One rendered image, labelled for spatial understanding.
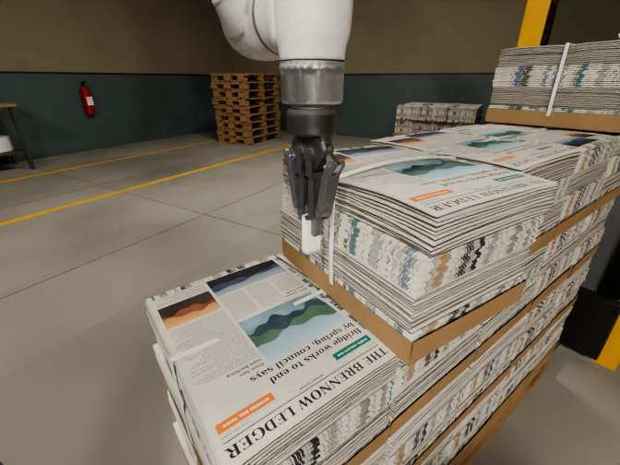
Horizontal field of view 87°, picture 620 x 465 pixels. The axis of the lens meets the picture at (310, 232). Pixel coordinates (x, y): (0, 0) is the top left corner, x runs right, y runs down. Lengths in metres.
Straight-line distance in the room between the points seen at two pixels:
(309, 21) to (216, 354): 0.46
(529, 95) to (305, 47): 0.95
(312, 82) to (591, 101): 0.94
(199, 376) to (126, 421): 1.12
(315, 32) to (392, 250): 0.29
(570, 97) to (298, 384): 1.10
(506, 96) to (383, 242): 0.96
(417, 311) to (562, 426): 1.32
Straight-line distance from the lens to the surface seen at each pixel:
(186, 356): 0.55
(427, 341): 0.51
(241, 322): 0.58
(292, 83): 0.47
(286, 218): 0.68
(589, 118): 1.26
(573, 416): 1.80
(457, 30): 7.38
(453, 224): 0.42
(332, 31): 0.47
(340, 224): 0.53
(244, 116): 6.85
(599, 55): 1.27
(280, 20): 0.48
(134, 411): 1.65
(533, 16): 1.91
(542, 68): 1.31
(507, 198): 0.51
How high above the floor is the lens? 1.20
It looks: 25 degrees down
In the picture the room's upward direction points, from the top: straight up
